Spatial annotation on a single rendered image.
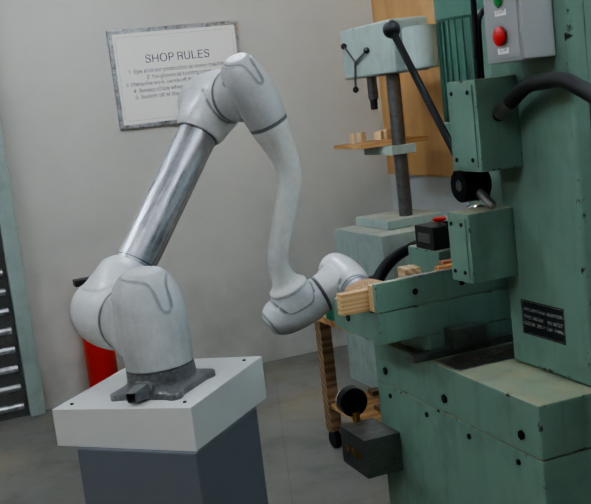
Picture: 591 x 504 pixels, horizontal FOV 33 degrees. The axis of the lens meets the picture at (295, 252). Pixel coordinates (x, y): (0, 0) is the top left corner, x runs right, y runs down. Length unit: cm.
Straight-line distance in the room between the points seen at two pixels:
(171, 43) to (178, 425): 295
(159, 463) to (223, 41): 305
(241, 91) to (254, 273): 265
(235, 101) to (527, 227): 96
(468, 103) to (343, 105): 349
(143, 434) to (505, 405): 85
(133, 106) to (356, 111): 117
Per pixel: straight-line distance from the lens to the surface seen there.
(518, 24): 155
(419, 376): 189
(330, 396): 368
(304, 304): 253
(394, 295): 181
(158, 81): 477
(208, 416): 215
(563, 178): 159
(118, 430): 220
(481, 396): 170
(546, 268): 166
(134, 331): 217
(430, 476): 195
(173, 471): 214
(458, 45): 188
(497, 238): 170
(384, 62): 420
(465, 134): 166
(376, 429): 205
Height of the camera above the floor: 130
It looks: 9 degrees down
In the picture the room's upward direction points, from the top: 7 degrees counter-clockwise
